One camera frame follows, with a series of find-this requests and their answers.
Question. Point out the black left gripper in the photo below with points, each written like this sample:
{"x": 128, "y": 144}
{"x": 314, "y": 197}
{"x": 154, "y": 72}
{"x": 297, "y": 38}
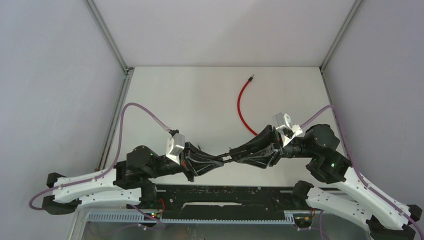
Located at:
{"x": 196, "y": 169}

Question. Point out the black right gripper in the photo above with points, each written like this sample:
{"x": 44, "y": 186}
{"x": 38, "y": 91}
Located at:
{"x": 265, "y": 138}

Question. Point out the black padlock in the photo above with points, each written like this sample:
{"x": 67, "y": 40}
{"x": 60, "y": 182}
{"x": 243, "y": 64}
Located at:
{"x": 233, "y": 155}

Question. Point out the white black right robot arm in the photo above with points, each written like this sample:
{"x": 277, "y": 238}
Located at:
{"x": 381, "y": 216}

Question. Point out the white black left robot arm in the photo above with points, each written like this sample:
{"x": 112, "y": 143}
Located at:
{"x": 127, "y": 182}

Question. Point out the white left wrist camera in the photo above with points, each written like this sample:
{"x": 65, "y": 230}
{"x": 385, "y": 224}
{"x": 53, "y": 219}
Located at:
{"x": 175, "y": 146}

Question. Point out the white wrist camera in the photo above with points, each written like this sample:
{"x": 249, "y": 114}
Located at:
{"x": 283, "y": 125}
{"x": 175, "y": 146}

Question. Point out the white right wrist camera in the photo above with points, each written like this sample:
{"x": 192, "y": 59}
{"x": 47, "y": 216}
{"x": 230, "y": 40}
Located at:
{"x": 283, "y": 125}

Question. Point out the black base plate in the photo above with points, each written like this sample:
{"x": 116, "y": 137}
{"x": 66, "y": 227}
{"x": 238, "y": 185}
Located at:
{"x": 204, "y": 203}

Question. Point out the red cable lock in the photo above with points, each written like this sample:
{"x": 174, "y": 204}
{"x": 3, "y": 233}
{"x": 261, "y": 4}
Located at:
{"x": 238, "y": 105}

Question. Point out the aluminium frame rail right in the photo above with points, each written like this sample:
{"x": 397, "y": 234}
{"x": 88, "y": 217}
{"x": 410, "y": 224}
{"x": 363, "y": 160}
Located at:
{"x": 357, "y": 77}

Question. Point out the aluminium frame rail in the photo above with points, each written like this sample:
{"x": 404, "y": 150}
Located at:
{"x": 103, "y": 89}
{"x": 357, "y": 77}

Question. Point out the aluminium frame rail left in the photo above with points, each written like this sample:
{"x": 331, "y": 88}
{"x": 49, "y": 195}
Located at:
{"x": 103, "y": 89}

